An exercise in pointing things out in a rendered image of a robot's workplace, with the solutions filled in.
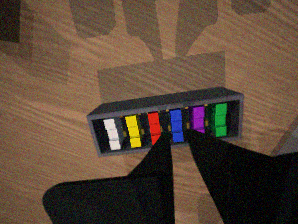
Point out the blue fuse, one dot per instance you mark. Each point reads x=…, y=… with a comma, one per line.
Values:
x=176, y=124

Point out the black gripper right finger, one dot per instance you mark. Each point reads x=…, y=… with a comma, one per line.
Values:
x=247, y=187

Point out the purple fuse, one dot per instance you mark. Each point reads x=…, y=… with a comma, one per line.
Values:
x=196, y=114

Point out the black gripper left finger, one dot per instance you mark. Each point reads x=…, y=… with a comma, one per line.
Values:
x=144, y=196

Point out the red fuse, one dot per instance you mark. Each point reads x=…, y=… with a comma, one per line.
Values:
x=154, y=124

